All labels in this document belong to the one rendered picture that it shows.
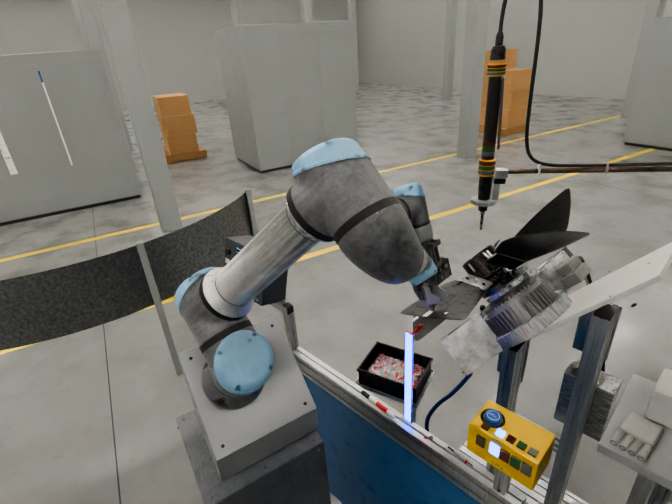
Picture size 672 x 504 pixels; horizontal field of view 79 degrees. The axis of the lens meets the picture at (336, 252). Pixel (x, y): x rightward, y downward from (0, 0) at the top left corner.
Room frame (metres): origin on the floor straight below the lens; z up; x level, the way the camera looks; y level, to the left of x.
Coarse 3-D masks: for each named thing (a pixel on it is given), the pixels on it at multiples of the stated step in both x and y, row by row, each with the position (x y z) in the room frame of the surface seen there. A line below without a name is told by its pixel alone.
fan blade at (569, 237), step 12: (504, 240) 0.95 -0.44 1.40; (516, 240) 0.97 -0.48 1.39; (528, 240) 0.98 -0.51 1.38; (540, 240) 0.98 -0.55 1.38; (552, 240) 0.97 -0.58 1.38; (564, 240) 0.97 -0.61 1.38; (576, 240) 0.97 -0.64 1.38; (504, 252) 1.08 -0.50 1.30; (516, 252) 1.06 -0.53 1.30; (528, 252) 1.05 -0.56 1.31; (540, 252) 1.03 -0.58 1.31
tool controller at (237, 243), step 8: (232, 240) 1.41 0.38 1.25; (240, 240) 1.42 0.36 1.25; (248, 240) 1.43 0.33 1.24; (232, 248) 1.40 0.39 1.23; (240, 248) 1.36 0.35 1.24; (232, 256) 1.40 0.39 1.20; (280, 280) 1.29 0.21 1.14; (272, 288) 1.26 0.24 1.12; (280, 288) 1.29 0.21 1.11; (256, 296) 1.25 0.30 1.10; (264, 296) 1.24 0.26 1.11; (272, 296) 1.26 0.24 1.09; (280, 296) 1.28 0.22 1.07; (264, 304) 1.23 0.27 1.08
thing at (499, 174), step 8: (496, 168) 1.11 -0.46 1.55; (504, 168) 1.10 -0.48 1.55; (496, 176) 1.09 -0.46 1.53; (504, 176) 1.08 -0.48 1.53; (496, 184) 1.09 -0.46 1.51; (496, 192) 1.09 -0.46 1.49; (472, 200) 1.10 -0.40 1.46; (480, 200) 1.10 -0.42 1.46; (488, 200) 1.09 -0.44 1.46; (496, 200) 1.09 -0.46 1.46
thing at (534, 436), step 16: (480, 416) 0.69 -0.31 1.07; (512, 416) 0.68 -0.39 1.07; (480, 432) 0.65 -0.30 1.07; (512, 432) 0.64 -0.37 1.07; (528, 432) 0.63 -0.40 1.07; (544, 432) 0.63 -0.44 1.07; (480, 448) 0.65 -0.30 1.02; (512, 448) 0.60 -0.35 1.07; (528, 448) 0.59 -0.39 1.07; (544, 448) 0.59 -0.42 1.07; (496, 464) 0.61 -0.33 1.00; (528, 464) 0.57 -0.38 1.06; (544, 464) 0.59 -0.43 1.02; (528, 480) 0.56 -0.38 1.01
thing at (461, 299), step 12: (444, 288) 1.09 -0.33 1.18; (456, 288) 1.07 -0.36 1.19; (468, 288) 1.06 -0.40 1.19; (480, 288) 1.06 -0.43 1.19; (420, 300) 1.05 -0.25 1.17; (444, 300) 1.01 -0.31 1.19; (456, 300) 1.00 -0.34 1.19; (468, 300) 0.99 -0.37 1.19; (408, 312) 1.00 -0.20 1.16; (420, 312) 0.98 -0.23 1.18; (432, 312) 0.95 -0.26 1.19; (456, 312) 0.93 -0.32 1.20; (468, 312) 0.92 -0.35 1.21
